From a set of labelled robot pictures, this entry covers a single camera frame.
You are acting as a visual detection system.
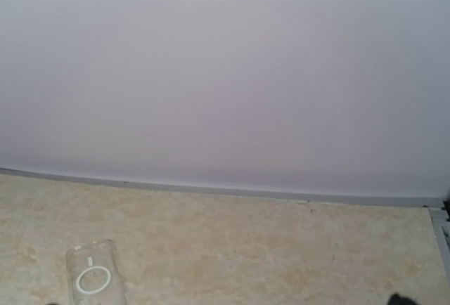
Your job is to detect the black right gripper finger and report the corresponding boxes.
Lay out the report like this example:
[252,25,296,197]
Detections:
[389,293,418,305]

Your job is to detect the clear magsafe phone case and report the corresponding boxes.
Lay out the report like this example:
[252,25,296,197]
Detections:
[65,240,127,305]

